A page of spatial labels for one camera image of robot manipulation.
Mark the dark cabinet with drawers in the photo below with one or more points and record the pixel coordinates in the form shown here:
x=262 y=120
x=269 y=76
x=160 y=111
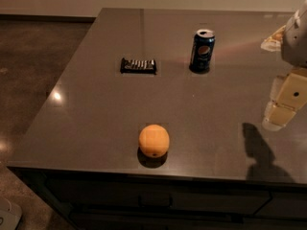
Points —
x=118 y=201

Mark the black snack bar wrapper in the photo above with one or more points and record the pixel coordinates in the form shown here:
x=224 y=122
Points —
x=134 y=66

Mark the blue pepsi can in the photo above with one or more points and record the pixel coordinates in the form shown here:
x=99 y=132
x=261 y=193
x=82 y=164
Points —
x=202 y=51

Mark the orange fruit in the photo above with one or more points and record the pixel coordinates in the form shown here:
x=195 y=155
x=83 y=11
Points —
x=154 y=141

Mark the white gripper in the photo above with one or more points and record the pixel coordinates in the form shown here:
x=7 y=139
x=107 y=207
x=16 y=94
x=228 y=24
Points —
x=295 y=43

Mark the white object on floor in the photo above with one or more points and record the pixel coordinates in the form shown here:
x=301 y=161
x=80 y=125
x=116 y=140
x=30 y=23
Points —
x=10 y=214

